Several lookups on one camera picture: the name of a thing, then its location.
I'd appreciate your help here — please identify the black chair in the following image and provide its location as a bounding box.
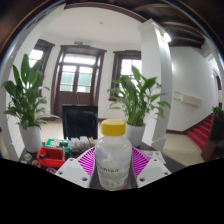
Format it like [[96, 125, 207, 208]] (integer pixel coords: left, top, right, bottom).
[[61, 103, 99, 141]]

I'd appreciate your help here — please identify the dark framed window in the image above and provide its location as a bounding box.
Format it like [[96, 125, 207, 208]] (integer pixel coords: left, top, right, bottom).
[[28, 39, 56, 98], [109, 49, 142, 101]]

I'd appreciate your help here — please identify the leafy plant in white pot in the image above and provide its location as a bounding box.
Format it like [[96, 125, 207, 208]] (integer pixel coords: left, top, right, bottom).
[[1, 53, 51, 154], [108, 64, 172, 148]]

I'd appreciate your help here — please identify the white wall radiator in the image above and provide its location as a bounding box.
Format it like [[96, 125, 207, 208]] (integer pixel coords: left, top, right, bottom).
[[173, 91, 203, 108]]

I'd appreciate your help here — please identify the clear bottle with yellow cap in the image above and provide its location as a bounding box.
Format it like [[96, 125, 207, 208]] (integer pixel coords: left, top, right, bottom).
[[94, 118, 133, 192]]

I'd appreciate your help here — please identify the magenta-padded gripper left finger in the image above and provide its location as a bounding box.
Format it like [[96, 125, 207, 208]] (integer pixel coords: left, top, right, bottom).
[[54, 146, 98, 191]]

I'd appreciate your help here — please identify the red carpeted staircase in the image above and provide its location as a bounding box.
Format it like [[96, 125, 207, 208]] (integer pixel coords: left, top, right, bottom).
[[186, 114, 214, 151]]

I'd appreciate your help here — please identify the green box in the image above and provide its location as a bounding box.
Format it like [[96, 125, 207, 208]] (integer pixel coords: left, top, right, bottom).
[[44, 138, 72, 158]]

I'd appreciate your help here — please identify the black sheet of round stickers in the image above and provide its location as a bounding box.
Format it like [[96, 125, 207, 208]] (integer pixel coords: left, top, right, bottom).
[[19, 151, 58, 174]]

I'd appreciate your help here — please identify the plant in dark pot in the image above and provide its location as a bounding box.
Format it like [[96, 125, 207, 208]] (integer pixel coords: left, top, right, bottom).
[[201, 105, 224, 163]]

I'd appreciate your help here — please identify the red plastic box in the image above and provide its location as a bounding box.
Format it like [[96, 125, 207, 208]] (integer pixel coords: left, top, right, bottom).
[[36, 146, 67, 168]]

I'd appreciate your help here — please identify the brown tray of white packets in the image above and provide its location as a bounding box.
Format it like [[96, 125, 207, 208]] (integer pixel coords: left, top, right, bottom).
[[69, 135, 97, 156]]

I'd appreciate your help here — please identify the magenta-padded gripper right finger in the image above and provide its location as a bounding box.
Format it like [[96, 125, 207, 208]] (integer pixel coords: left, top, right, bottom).
[[128, 146, 173, 190]]

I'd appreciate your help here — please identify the dark wooden double door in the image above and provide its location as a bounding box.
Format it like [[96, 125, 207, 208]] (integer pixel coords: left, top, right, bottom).
[[50, 45, 108, 118]]

